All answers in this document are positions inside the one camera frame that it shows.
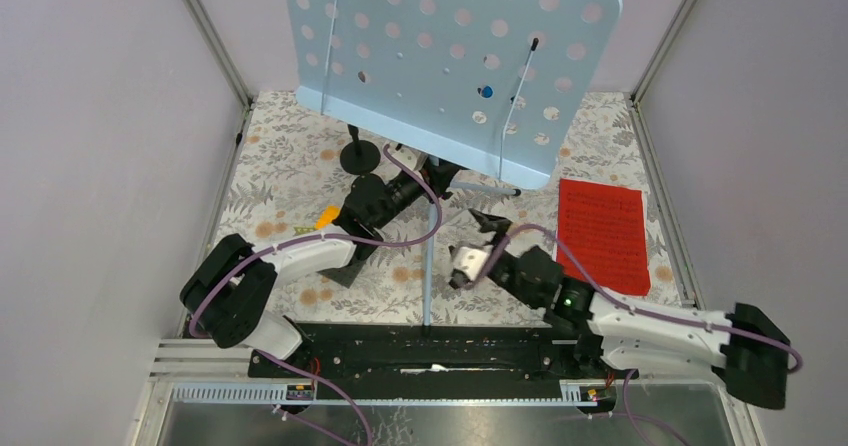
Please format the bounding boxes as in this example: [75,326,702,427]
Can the yellow-green transparent piece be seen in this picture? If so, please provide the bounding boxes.
[293,226,316,237]

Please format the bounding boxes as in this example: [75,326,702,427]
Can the dark grey building baseplate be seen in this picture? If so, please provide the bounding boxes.
[319,234,377,288]

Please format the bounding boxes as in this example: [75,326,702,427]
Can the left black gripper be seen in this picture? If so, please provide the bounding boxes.
[373,157,462,230]

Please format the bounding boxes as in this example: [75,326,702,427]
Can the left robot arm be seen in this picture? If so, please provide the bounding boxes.
[179,165,459,377]

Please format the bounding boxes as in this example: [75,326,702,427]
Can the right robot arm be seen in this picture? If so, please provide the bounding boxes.
[449,210,802,410]

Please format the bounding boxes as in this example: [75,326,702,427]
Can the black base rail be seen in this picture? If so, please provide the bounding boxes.
[286,323,627,398]

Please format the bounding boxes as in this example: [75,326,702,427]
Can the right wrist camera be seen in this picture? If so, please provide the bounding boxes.
[449,244,493,290]

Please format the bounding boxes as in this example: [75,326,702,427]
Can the grey cable duct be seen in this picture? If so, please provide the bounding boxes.
[172,381,599,407]

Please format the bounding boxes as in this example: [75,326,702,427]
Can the light blue music stand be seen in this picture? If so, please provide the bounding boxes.
[279,0,624,337]

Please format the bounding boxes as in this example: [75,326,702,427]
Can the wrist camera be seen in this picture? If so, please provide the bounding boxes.
[449,244,493,290]
[389,144,428,171]

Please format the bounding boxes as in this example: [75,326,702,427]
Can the red sheet music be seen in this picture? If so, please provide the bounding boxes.
[557,179,651,297]

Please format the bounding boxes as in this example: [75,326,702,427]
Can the orange toy block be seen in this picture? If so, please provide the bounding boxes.
[314,205,341,230]

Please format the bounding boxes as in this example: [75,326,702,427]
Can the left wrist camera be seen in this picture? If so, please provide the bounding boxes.
[389,144,428,171]

